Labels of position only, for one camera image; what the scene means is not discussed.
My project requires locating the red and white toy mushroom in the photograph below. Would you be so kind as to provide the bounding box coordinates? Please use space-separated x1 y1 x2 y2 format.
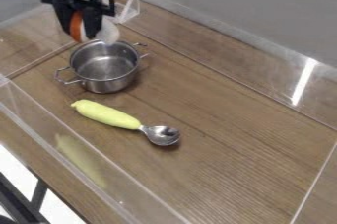
70 11 120 45

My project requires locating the silver metal pot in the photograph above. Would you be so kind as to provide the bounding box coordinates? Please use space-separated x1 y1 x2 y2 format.
55 40 146 94

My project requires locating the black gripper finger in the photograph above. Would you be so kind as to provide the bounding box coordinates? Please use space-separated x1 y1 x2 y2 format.
83 7 103 39
54 3 74 34

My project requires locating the spoon with yellow handle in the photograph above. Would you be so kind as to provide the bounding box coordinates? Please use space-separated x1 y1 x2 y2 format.
71 100 180 146

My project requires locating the black metal table frame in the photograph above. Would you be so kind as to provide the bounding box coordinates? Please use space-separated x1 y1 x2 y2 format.
0 173 51 224

